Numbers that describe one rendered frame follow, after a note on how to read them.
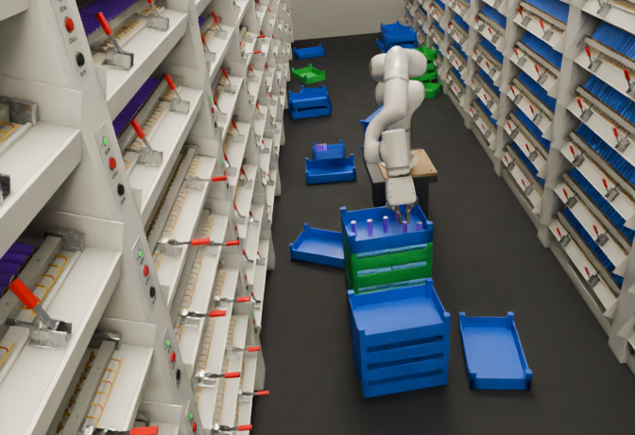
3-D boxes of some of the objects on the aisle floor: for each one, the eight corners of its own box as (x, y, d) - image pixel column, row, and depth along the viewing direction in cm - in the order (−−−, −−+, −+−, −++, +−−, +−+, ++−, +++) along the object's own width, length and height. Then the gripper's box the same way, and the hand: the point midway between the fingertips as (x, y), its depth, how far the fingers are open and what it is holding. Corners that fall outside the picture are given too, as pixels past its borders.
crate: (457, 326, 213) (458, 311, 209) (511, 327, 210) (513, 311, 206) (469, 389, 187) (470, 373, 183) (530, 390, 185) (532, 374, 181)
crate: (362, 244, 266) (361, 231, 262) (349, 269, 250) (348, 255, 246) (306, 235, 277) (305, 222, 273) (290, 258, 261) (288, 245, 257)
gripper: (378, 176, 188) (385, 228, 190) (422, 169, 189) (428, 221, 191) (374, 175, 196) (380, 225, 197) (417, 169, 197) (422, 218, 199)
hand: (403, 217), depth 194 cm, fingers closed, pressing on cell
